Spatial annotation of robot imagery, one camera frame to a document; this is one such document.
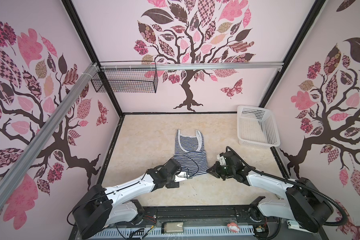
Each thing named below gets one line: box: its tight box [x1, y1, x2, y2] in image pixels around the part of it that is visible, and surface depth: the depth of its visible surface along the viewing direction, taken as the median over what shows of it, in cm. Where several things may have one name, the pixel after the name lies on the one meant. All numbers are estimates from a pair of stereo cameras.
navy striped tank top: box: [173, 129, 209, 177], surface depth 97 cm
